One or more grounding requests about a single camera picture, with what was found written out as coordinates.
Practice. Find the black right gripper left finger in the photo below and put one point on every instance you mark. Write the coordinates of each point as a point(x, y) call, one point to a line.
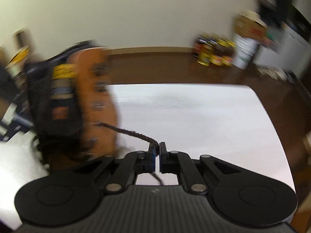
point(145, 162)

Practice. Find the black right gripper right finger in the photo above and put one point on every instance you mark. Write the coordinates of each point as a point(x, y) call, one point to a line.
point(169, 163)

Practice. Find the dark brown shoelace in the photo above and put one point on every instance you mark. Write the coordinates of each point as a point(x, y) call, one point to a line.
point(136, 135)

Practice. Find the tan leather boot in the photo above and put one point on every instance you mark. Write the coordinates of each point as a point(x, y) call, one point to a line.
point(71, 106)

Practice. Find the cooking oil bottles cluster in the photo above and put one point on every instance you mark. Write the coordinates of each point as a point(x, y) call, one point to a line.
point(211, 49)

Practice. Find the white plastic bucket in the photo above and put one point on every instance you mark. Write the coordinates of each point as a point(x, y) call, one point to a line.
point(244, 50)

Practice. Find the brown cardboard box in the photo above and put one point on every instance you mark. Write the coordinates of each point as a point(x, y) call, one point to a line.
point(249, 25)

